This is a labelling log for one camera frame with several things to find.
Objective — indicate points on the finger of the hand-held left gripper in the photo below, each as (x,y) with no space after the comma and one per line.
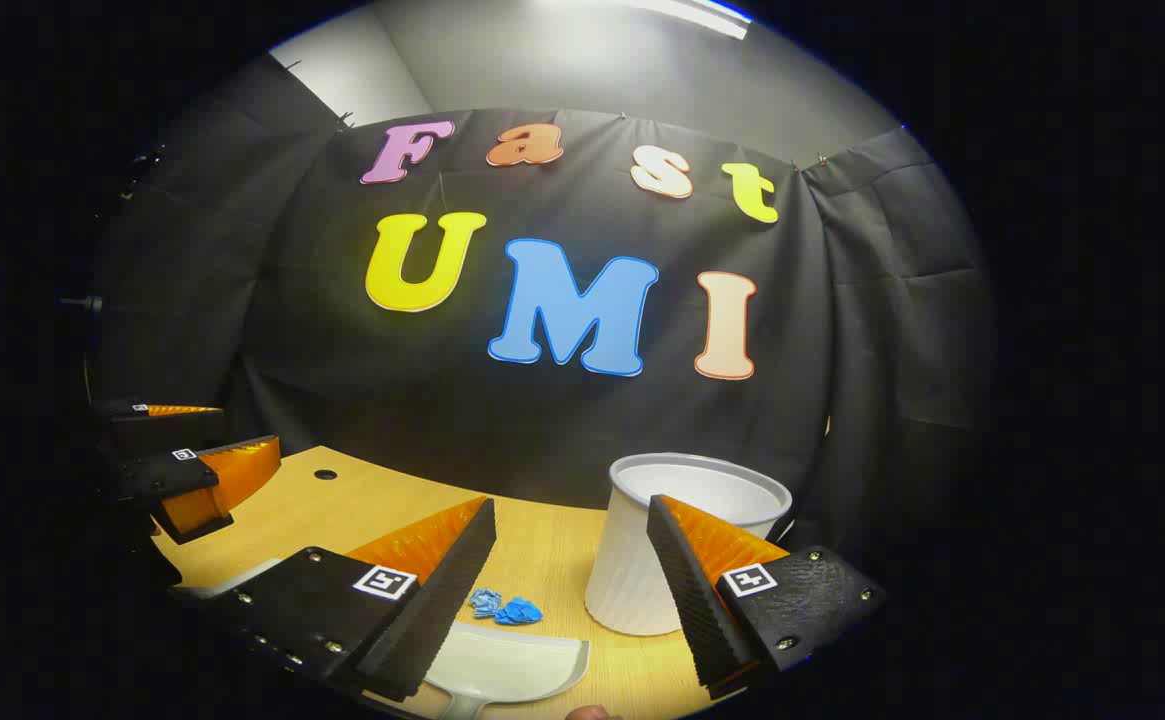
(167,475)
(157,428)

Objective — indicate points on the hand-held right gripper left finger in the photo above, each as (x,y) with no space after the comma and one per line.
(447,595)

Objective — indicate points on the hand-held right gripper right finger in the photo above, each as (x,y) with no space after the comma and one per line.
(687,595)

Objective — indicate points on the light blue paper trash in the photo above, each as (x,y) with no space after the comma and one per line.
(485,602)

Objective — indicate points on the white ribbed garbage bin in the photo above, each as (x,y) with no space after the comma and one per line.
(632,560)

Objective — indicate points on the dark blue paper trash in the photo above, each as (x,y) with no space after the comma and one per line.
(520,612)

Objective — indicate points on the white dustpan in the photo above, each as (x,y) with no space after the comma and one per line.
(512,665)

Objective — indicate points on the light wooden desktop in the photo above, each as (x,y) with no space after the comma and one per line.
(542,555)

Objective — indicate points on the ceiling light strip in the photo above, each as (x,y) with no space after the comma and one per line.
(702,15)

